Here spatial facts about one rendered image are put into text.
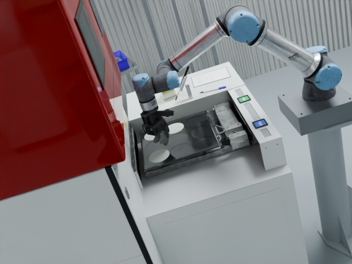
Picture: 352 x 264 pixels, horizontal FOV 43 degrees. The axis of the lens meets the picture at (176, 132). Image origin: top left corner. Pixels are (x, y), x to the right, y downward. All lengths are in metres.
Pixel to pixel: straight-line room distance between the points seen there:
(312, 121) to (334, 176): 0.42
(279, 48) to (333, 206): 0.99
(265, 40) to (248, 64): 2.75
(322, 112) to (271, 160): 0.35
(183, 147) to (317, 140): 0.65
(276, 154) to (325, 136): 0.42
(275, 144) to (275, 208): 0.28
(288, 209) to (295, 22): 2.90
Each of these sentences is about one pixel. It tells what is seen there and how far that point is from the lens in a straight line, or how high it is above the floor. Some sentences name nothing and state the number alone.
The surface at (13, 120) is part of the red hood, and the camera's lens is 1.40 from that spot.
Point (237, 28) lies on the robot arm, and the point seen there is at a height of 1.39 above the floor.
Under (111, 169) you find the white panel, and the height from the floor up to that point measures 1.21.
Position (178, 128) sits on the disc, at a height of 0.90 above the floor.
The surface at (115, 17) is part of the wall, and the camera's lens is 4.22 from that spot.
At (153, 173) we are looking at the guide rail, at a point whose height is 0.84.
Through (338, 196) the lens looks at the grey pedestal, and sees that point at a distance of 2.45.
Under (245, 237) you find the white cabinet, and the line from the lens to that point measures 2.00.
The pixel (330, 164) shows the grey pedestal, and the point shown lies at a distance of 2.31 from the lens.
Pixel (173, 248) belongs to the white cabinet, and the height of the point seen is 0.62.
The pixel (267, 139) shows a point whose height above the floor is 0.96.
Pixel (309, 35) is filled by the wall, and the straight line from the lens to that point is 4.71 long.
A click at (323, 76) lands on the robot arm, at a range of 1.92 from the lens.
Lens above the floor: 1.95
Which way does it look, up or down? 29 degrees down
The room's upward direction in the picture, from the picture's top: 18 degrees counter-clockwise
